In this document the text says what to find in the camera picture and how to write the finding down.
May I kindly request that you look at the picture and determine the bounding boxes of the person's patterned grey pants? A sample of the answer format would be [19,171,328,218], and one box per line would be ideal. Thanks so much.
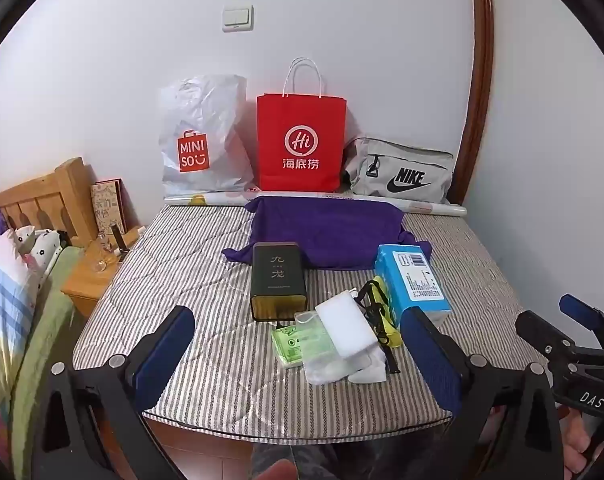
[249,442,343,480]

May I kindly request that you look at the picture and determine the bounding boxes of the blue tissue pack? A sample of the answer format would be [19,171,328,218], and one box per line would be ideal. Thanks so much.
[373,244,454,322]

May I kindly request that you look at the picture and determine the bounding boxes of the purple towel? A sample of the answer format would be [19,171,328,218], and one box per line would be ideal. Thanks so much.
[222,195,433,271]

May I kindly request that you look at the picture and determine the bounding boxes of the dark tea tin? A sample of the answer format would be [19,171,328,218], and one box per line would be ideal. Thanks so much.
[248,241,310,322]

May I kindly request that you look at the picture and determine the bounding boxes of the white light switch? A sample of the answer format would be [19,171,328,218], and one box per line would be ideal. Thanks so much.
[222,5,255,31]

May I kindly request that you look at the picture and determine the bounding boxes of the person's right hand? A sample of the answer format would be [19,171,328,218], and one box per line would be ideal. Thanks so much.
[557,405,604,476]

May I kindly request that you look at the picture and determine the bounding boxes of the white plastic shopping bag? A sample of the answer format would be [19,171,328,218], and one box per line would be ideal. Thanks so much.
[159,74,257,198]

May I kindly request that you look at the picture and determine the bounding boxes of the grey sling bag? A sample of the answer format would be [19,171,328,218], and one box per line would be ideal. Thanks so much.
[342,136,455,204]

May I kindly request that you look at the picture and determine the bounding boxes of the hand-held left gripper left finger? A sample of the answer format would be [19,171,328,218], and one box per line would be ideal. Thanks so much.
[32,305,198,480]

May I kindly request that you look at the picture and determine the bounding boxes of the green bed sheet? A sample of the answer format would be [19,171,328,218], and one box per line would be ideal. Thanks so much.
[9,247,85,476]

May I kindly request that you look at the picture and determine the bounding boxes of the clear glass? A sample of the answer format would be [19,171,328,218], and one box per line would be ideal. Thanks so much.
[84,240,120,273]

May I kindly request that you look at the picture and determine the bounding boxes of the rolled printed paper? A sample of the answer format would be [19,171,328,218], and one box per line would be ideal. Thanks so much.
[163,191,469,218]

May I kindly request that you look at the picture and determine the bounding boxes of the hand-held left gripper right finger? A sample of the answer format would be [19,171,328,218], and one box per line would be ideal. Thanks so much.
[400,306,565,480]

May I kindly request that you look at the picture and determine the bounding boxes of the brown wooden door frame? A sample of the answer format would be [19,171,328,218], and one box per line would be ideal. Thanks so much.
[449,0,495,206]

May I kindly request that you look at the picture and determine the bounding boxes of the colourful striped blanket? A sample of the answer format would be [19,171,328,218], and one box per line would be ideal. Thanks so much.
[0,230,38,461]

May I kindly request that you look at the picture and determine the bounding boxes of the white mesh drawstring pouch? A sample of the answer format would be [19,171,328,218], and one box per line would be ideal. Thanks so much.
[293,309,368,387]

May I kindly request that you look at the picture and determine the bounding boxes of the red paper bag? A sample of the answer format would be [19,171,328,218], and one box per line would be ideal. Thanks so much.
[256,57,348,193]

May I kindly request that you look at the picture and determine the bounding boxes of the striped mattress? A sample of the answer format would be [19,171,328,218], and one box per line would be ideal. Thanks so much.
[72,200,553,428]

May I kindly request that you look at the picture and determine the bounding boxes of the wooden nightstand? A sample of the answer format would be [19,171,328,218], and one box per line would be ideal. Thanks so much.
[61,225,148,318]

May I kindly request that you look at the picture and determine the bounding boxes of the white sponge block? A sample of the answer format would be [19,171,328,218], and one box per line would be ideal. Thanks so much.
[314,294,380,361]

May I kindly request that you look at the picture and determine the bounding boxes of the yellow bag black strap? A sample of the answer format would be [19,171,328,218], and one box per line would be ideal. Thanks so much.
[354,275,402,350]

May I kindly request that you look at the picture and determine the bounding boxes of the wooden headboard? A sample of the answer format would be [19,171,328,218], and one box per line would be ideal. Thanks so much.
[0,156,100,248]

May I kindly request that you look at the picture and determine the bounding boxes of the bright green packet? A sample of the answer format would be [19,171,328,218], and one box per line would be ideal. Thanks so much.
[270,322,307,368]

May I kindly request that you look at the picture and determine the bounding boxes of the white spotted plush toy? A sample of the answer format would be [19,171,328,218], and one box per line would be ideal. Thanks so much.
[14,225,70,281]

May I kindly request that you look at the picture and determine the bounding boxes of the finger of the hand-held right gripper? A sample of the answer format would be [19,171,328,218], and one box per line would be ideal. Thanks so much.
[515,310,581,367]
[558,293,604,347]

